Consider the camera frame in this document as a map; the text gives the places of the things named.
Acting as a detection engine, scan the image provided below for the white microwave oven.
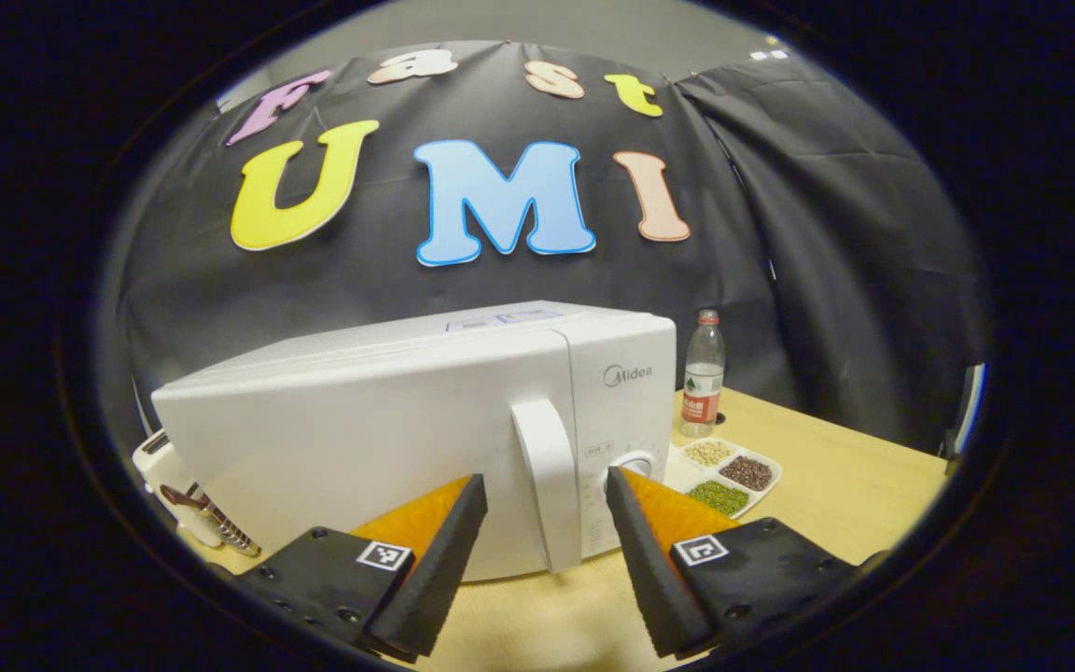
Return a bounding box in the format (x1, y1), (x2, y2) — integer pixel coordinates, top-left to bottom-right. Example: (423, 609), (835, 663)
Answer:
(151, 300), (678, 584)

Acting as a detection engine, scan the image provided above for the clear utensil holder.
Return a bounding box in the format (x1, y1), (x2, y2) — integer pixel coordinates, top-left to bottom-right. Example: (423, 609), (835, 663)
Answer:
(160, 481), (263, 559)

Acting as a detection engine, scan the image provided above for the clear bottle with red label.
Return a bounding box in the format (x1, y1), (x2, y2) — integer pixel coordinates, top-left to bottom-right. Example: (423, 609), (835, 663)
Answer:
(679, 309), (727, 440)

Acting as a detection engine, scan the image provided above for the white divided dish of beans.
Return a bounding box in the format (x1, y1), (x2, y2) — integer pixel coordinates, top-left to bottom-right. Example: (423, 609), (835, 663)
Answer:
(663, 436), (783, 520)

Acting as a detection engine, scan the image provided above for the white toaster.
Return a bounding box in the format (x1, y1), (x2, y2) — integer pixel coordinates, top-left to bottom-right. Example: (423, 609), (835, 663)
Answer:
(132, 429), (221, 549)

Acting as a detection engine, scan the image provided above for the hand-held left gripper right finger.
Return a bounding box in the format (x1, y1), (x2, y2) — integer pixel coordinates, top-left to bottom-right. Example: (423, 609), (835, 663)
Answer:
(605, 467), (879, 659)

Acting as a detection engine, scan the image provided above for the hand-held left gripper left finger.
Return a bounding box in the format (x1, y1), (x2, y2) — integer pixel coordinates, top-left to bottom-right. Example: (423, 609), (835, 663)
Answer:
(234, 473), (489, 664)

